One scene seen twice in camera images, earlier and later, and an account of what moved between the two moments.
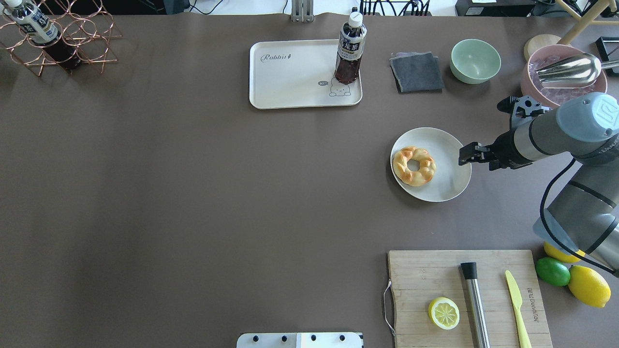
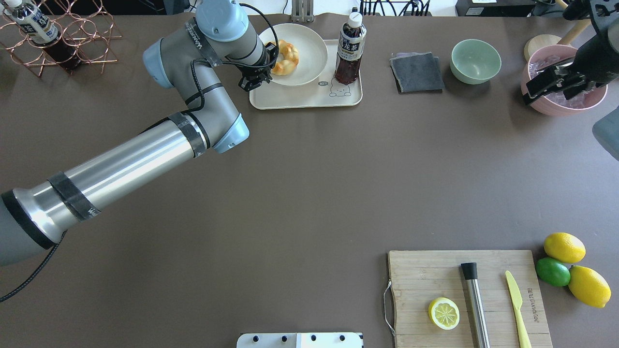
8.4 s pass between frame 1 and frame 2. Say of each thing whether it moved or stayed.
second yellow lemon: stayed
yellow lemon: stayed
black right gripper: moved
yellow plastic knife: stayed
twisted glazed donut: moved
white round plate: moved
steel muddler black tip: stayed
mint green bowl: stayed
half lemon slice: stayed
